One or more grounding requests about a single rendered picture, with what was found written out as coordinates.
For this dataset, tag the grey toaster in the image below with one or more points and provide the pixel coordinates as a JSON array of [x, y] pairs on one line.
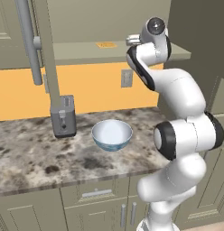
[[64, 123]]

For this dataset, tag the beige narrow drawer front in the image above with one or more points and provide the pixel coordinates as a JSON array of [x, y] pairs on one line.
[[135, 185]]

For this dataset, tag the orange bell pepper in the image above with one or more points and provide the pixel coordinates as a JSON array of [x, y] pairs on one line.
[[106, 45]]

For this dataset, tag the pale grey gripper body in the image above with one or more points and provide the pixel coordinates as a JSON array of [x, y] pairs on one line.
[[133, 39]]

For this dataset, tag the beige wide drawer front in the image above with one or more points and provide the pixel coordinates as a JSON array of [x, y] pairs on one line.
[[95, 185]]

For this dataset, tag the beige tall cabinet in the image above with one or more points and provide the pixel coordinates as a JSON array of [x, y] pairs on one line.
[[213, 60]]

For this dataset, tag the grey wall outlet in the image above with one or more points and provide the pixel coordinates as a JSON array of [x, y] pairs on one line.
[[46, 84], [126, 78]]

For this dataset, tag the white and blue bowl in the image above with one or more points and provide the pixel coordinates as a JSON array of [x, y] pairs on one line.
[[112, 133]]

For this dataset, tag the beige open wall cabinet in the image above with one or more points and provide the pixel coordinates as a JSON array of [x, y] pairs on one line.
[[95, 55]]

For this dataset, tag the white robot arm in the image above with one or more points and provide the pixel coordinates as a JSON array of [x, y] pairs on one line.
[[180, 135]]

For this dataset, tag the beige base cabinet door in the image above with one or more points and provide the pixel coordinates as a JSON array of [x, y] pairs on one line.
[[92, 218], [140, 213], [29, 213]]

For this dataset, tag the beige open cabinet door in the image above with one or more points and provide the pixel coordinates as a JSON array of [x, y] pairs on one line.
[[47, 45]]

